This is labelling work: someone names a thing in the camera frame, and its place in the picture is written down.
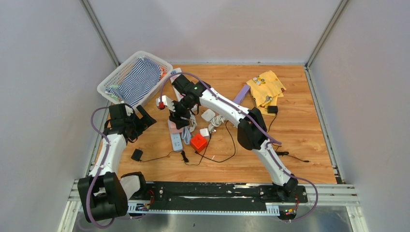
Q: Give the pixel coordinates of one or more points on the white colourful power strip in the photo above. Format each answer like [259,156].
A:
[172,79]

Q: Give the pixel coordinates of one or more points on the purple power bank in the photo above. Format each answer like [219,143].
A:
[242,94]

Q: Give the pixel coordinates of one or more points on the white plastic basket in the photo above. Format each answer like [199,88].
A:
[116,77]

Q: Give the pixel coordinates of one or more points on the yellow cloth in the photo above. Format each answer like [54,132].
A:
[265,90]

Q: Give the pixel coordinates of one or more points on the white adapter with coiled cable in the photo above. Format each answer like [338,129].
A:
[213,120]

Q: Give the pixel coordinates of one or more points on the red cube socket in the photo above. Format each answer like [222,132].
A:
[198,143]

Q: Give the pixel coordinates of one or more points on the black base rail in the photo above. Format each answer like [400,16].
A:
[215,199]

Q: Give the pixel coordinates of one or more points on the pink cube socket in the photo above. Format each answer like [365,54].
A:
[172,127]

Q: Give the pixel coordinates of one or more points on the striped cloth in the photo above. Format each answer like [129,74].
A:
[144,75]

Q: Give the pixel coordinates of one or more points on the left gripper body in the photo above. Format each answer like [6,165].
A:
[136,126]

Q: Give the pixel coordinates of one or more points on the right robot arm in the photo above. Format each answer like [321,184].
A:
[251,129]

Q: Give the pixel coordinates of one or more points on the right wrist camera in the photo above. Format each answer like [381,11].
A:
[163,102]

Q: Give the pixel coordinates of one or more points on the small black power adapter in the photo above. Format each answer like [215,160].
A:
[137,154]

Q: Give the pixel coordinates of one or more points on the small white charger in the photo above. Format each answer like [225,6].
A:
[205,133]

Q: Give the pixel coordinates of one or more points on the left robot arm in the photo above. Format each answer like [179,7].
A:
[104,195]

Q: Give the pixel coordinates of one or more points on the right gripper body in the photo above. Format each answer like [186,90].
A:
[183,110]

